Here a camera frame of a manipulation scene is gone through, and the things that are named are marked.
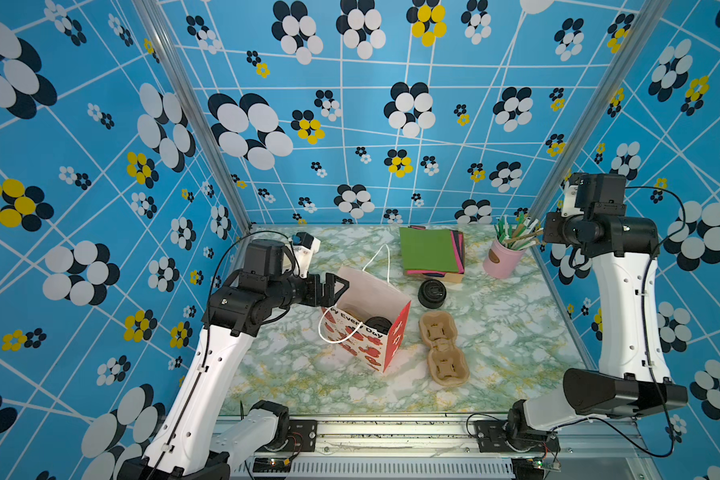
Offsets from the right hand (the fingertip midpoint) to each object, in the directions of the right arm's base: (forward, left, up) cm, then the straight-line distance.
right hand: (564, 225), depth 69 cm
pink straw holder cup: (+12, +3, -29) cm, 31 cm away
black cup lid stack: (+1, +26, -31) cm, 41 cm away
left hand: (-12, +54, -5) cm, 55 cm away
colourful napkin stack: (+23, +22, -38) cm, 50 cm away
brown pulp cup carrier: (-20, +24, -34) cm, 47 cm away
